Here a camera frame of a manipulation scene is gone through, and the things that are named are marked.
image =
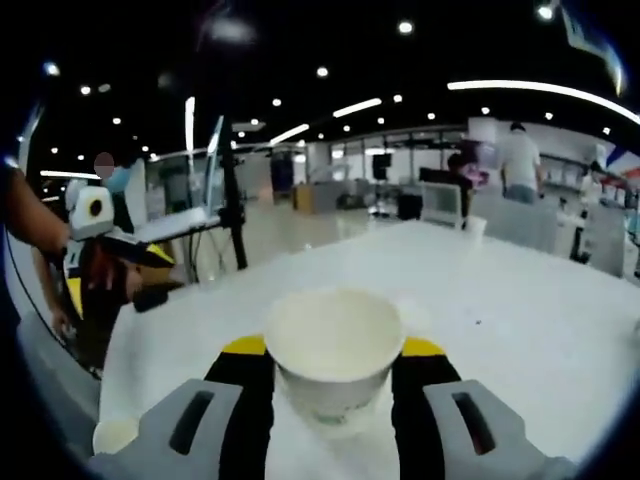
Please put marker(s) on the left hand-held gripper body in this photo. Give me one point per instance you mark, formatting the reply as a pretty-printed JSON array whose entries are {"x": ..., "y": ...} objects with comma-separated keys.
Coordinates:
[{"x": 80, "y": 225}]

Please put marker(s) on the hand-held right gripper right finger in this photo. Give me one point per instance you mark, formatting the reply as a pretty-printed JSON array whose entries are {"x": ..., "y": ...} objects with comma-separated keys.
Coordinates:
[{"x": 420, "y": 400}]

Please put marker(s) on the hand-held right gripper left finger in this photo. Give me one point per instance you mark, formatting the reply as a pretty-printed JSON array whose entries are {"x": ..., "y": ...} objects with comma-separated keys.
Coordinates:
[{"x": 240, "y": 400}]

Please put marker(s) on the plain white paper cup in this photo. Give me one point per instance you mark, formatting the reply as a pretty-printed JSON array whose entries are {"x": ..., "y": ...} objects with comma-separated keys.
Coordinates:
[{"x": 476, "y": 227}]

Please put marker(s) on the person's left hand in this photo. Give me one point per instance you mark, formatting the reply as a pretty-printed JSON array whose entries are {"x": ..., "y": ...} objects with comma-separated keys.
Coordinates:
[{"x": 120, "y": 280}]

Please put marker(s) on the small white side desk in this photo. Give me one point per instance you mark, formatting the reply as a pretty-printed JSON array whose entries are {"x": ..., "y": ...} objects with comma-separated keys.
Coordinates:
[{"x": 175, "y": 222}]

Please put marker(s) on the white table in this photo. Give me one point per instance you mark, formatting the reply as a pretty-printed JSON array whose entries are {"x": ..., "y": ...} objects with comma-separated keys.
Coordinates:
[{"x": 500, "y": 325}]

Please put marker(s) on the glass partition panel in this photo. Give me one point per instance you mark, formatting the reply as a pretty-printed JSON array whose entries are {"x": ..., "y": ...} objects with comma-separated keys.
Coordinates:
[{"x": 214, "y": 165}]

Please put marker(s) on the brown cabinet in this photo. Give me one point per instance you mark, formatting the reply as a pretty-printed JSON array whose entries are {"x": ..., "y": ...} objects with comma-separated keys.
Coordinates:
[{"x": 310, "y": 199}]

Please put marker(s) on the straight ceiling light strip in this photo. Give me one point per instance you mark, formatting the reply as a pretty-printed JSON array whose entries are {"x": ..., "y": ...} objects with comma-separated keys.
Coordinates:
[
  {"x": 357, "y": 107},
  {"x": 290, "y": 134}
]

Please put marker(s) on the white framed screen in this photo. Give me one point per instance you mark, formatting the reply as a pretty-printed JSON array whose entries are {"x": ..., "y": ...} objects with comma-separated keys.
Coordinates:
[{"x": 442, "y": 202}]

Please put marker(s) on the long grey counter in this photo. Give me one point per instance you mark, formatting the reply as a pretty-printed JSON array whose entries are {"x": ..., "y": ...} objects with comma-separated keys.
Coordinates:
[{"x": 520, "y": 220}]

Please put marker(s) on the black desktop monitor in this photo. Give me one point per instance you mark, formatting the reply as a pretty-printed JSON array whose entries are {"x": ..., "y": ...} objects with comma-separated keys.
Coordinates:
[{"x": 432, "y": 175}]

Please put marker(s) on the black screen on stand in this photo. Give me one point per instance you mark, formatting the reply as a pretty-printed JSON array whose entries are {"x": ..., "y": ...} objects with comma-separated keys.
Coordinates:
[{"x": 381, "y": 165}]

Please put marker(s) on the long curved ceiling light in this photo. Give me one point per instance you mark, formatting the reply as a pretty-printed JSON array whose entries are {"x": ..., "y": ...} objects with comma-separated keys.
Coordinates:
[{"x": 525, "y": 86}]

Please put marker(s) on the round ceiling downlights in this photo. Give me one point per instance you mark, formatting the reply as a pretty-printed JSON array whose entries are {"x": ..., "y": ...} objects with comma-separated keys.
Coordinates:
[{"x": 405, "y": 26}]

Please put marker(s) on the ceiling air vent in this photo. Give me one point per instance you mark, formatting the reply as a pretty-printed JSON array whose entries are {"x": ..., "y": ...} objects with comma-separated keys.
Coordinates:
[{"x": 590, "y": 40}]

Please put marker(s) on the red blue wall banner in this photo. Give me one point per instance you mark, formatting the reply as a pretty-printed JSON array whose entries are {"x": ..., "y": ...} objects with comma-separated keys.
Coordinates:
[{"x": 625, "y": 165}]

